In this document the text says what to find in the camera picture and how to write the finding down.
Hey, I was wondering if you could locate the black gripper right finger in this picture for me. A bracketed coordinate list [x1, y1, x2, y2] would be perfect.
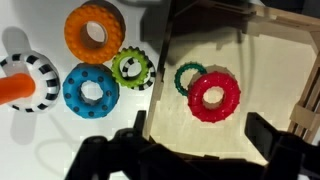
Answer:
[244, 112, 320, 180]

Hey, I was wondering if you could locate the small black white ring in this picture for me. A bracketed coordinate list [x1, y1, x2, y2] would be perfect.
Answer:
[119, 57, 157, 91]

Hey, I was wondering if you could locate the red studded ring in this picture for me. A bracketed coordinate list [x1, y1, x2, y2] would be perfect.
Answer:
[187, 70, 242, 124]

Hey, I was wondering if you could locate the dark green ring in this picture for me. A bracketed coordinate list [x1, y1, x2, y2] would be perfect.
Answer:
[174, 61, 209, 97]

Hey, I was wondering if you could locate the lime green ring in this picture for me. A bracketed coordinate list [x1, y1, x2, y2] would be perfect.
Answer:
[110, 46, 154, 89]

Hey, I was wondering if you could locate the black white striped ring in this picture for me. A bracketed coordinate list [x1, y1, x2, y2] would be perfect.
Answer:
[0, 51, 61, 114]

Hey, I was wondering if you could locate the orange studded ring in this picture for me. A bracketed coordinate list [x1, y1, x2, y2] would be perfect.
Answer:
[63, 3, 126, 65]

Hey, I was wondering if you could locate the blue dotted ring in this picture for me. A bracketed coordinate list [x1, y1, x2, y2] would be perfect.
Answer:
[62, 63, 120, 120]

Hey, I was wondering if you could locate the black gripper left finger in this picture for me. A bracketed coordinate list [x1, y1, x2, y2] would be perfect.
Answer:
[64, 110, 172, 180]

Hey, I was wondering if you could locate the brown ring under orange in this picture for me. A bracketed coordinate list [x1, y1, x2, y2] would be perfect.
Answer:
[81, 0, 127, 38]

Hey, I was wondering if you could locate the orange stacking post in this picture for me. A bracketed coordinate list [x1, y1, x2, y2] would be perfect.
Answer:
[0, 73, 36, 104]

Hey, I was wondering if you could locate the wooden slatted tray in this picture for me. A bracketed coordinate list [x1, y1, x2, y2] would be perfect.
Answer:
[144, 0, 320, 164]

